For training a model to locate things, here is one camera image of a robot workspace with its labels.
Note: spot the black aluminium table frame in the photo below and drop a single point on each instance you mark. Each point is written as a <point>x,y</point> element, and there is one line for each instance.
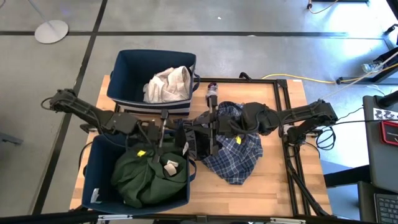
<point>248,80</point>

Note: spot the white black marker tag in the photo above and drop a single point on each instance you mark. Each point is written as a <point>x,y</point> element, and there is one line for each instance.
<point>385,114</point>

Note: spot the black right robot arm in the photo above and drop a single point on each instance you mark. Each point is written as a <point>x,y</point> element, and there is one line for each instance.
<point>304,113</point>

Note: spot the white patterned shirt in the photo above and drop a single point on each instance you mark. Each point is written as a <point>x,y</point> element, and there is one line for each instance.
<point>169,85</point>

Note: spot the navy striped fabric bin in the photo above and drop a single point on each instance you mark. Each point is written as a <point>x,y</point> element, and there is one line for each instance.
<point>96,161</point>
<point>130,71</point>

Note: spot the grey rolled sock pair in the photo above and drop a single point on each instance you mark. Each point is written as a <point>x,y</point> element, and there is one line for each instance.
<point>212,88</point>

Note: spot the silver metal bracket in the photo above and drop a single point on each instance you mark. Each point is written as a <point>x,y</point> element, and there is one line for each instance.
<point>114,217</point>
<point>287,221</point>

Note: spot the dark green garment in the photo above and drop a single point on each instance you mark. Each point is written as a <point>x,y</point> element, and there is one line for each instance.
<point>140,180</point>

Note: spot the black metal stand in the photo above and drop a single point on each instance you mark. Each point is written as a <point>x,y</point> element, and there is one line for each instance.
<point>391,31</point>

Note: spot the round white stand base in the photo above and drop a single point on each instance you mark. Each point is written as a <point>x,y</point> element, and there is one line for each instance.
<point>51,31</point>

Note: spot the grey floor object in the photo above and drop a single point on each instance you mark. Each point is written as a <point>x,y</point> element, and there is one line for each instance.
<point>11,139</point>

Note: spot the black keyboard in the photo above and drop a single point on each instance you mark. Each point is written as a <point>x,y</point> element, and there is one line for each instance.
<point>387,208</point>

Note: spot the black beam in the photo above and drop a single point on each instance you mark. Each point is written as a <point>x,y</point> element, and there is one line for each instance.
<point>345,175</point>

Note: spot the red black device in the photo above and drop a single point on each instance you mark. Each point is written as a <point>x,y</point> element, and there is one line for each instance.
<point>390,133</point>

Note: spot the blue plaid shirt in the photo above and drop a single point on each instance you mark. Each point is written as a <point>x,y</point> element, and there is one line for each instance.
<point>236,161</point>

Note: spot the black desk leg frame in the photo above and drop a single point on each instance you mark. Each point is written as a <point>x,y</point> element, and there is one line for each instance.
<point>367,79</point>

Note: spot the dark grey desk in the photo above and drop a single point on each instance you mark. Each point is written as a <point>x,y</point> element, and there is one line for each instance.
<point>377,165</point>

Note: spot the black aluminium rail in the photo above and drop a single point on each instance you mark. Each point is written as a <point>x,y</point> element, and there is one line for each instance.
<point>37,217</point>

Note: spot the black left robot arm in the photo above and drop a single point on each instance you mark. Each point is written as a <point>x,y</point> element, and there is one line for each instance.
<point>93,113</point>

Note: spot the white sneaker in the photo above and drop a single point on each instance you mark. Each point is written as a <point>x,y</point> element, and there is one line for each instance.
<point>371,67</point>

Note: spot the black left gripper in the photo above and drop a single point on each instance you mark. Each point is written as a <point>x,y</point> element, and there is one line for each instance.
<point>149,133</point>

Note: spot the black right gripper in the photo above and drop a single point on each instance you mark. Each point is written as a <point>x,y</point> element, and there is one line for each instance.
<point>228,126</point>

